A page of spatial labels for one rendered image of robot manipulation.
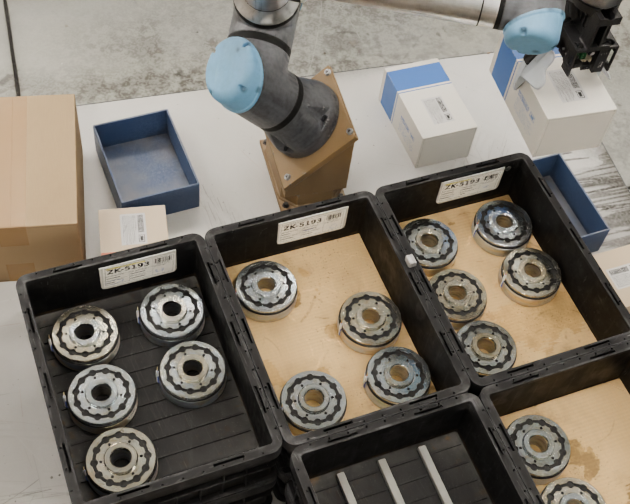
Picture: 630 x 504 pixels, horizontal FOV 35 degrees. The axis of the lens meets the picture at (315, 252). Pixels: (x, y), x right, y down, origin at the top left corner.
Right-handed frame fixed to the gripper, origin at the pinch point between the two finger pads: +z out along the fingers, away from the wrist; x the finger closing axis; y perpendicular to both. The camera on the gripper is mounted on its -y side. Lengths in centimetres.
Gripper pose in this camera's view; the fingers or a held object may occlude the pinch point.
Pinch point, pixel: (553, 80)
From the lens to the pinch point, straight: 171.8
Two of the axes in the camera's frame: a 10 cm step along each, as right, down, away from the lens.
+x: 9.6, -1.6, 2.2
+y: 2.6, 8.0, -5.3
